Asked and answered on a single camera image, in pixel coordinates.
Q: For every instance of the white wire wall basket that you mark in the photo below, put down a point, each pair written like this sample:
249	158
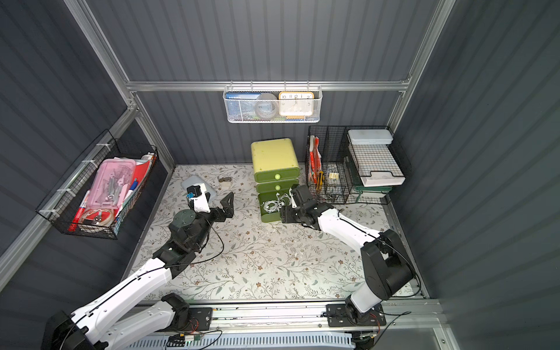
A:
317	90

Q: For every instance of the red scissors in organizer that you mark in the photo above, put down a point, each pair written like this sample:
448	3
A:
314	159

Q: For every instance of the white grid paper tray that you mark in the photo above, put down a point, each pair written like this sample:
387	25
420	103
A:
375	164

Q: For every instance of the pink pencil case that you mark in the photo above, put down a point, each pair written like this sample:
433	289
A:
112	179

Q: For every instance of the green bottom drawer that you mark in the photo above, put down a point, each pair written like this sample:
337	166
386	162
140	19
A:
269	217

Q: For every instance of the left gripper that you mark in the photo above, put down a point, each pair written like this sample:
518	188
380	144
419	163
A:
219	212

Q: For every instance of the white earphones small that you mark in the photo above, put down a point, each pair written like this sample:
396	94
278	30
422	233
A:
270	206

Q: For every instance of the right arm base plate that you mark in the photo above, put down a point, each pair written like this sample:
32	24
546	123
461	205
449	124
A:
340	315

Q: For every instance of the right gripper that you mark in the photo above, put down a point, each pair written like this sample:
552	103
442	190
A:
291	210

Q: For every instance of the grey tape roll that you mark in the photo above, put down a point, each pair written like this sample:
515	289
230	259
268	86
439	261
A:
266	106

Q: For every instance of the grey plastic lid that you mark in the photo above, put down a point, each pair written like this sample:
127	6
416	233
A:
196	180

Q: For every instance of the yellow white clock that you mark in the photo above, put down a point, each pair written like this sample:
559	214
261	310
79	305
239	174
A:
296	104

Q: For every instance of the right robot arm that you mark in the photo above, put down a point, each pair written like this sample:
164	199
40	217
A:
387	266

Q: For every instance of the blue box in basket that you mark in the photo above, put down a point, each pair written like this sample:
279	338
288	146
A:
240	106

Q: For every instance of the green yellow drawer cabinet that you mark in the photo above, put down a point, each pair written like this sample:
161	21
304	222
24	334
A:
275	165

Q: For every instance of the black wire desk organizer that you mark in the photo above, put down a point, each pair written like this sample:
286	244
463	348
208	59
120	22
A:
339	182

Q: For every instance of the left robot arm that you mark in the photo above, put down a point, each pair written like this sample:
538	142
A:
104	324

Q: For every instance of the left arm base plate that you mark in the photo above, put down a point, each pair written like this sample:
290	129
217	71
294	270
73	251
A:
193	319

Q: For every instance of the black wire side basket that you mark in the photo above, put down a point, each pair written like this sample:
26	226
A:
66	209

